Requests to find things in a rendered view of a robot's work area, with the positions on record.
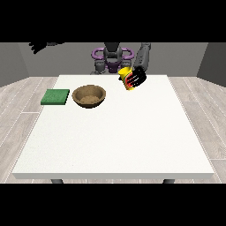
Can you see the grey robot trunk purple rings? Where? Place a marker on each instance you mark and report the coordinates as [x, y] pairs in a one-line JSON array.
[[112, 60]]

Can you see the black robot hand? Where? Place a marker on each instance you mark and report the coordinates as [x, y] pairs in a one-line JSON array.
[[139, 76], [37, 47]]

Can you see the brown wooden bowl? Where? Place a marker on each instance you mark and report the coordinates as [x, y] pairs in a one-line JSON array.
[[88, 96]]

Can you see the dark table leg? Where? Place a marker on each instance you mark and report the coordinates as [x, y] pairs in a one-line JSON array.
[[57, 181], [168, 181]]

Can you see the green square pad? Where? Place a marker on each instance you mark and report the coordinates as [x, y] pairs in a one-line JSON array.
[[55, 96]]

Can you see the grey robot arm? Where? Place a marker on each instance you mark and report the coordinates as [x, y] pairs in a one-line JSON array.
[[142, 57]]

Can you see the yellow cup with melon print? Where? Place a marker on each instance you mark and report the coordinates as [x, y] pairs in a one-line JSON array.
[[125, 76]]

